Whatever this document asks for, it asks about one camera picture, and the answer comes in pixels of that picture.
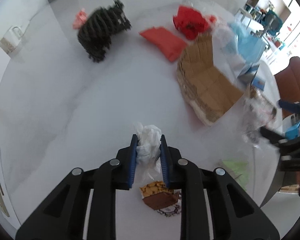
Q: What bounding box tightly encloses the blue tissue box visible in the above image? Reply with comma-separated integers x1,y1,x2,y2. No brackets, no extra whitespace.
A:
285,121,300,140

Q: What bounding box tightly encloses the white tissue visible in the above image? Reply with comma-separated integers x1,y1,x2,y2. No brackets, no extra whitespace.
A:
135,122,162,185

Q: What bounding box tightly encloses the pink paper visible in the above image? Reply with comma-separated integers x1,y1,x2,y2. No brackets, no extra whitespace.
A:
72,9,88,29

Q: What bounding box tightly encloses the white paper sheet with pen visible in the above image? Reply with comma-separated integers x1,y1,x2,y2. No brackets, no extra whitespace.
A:
0,154,21,230

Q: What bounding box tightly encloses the blue surgical mask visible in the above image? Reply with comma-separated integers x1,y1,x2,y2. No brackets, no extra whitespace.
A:
228,22,266,63

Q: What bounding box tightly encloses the green paper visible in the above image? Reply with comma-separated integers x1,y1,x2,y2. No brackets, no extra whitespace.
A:
219,160,249,191

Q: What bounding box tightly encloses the clear snack wrapper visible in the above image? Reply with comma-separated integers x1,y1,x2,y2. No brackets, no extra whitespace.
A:
240,85,277,146

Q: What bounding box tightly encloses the blue snack carton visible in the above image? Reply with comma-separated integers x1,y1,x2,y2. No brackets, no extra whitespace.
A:
237,63,266,91

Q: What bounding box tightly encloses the red paper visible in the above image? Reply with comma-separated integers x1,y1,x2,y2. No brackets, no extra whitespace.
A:
173,5,210,40

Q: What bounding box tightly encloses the small cookie packet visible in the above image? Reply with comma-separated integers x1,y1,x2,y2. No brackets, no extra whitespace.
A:
139,181,181,217

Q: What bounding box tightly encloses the red paper card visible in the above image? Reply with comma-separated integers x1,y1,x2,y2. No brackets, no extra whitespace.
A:
139,27,187,62

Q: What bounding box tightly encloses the orange leather chair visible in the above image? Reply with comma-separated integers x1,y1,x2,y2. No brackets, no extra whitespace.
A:
274,56,300,119

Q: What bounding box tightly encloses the brown cardboard piece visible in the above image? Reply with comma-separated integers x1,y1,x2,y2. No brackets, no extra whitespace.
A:
177,34,243,126

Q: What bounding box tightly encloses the teal office chair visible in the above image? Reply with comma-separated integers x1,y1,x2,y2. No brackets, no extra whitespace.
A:
256,10,283,37

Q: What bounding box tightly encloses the clear plastic water bottle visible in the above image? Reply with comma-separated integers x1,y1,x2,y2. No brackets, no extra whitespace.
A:
205,1,238,55

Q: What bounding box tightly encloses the black ribbed plastic object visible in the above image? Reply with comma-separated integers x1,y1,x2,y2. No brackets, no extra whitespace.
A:
77,0,131,63

